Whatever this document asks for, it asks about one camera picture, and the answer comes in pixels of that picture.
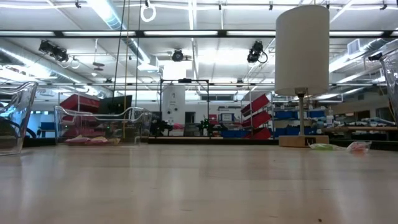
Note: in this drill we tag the yellow candy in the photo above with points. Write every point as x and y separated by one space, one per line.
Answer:
101 140

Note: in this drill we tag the clear plastic bin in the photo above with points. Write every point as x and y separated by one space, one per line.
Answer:
392 87
93 124
18 118

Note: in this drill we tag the pink candy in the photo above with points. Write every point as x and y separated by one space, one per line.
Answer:
81 140

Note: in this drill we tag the clear wrapped green candy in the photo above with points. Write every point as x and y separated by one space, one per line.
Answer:
325 147

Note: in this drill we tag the red slanted shelf rack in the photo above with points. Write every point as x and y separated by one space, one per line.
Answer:
256 119

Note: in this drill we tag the black flat screen monitor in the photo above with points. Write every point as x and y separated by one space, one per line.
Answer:
115 104

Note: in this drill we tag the blue storage bin shelf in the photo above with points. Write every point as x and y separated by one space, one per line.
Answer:
284 115

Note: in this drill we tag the white shade table lamp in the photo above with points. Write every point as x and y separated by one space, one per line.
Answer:
301 46

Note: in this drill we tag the wooden workbench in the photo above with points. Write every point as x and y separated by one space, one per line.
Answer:
367 128

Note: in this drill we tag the black metal frame stand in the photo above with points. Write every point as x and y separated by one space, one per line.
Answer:
161 93

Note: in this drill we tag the black dome ceiling camera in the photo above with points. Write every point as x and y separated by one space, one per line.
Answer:
177 55

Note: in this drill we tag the black ceiling camera rig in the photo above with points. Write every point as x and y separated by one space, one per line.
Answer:
255 51

